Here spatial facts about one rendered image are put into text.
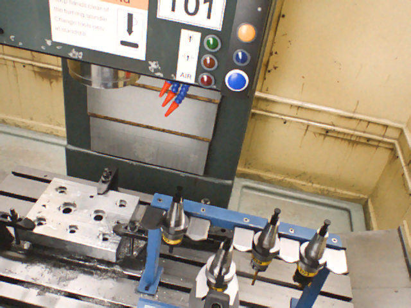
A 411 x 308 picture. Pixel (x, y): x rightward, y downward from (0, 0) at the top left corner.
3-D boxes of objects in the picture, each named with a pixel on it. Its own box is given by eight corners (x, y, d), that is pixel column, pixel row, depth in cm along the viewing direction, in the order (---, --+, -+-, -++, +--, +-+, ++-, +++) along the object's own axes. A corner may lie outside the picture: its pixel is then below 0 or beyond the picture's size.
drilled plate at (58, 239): (115, 262, 122) (115, 251, 119) (18, 239, 124) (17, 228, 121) (139, 208, 141) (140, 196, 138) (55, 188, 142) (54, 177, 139)
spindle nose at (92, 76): (148, 62, 102) (151, 13, 95) (134, 95, 89) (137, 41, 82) (80, 51, 101) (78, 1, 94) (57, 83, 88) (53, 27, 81)
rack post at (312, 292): (309, 333, 118) (345, 266, 100) (289, 329, 118) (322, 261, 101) (308, 303, 126) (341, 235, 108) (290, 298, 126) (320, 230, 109)
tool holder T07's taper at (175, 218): (187, 216, 102) (190, 196, 98) (181, 229, 98) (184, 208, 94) (169, 211, 102) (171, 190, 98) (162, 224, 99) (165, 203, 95)
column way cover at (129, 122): (205, 178, 163) (228, 55, 133) (86, 152, 166) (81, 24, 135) (207, 171, 167) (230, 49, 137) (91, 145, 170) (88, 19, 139)
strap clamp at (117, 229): (152, 263, 129) (156, 229, 120) (110, 253, 130) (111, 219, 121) (155, 254, 132) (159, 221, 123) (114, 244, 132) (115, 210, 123)
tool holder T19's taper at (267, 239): (277, 236, 101) (284, 216, 97) (275, 251, 97) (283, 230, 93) (258, 232, 101) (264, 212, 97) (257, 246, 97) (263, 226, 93)
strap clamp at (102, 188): (104, 215, 141) (104, 181, 132) (94, 213, 142) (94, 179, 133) (118, 189, 152) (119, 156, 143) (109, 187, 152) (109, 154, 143)
